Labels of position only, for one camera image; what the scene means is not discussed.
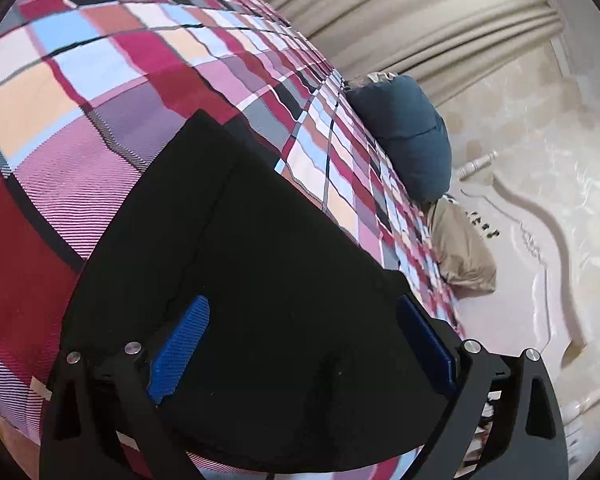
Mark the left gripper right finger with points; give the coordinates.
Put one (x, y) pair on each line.
(526, 439)

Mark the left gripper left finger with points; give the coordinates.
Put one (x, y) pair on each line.
(103, 420)

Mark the black pants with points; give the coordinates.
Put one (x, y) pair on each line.
(303, 366)

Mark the white carved headboard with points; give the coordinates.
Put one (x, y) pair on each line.
(538, 301)

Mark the beige pillow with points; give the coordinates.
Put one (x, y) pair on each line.
(464, 260)

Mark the plaid checkered bedspread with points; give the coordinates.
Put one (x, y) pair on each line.
(90, 93)

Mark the dark blue pillow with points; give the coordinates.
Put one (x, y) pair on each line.
(408, 128)

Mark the beige curtain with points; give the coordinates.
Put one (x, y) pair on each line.
(445, 45)

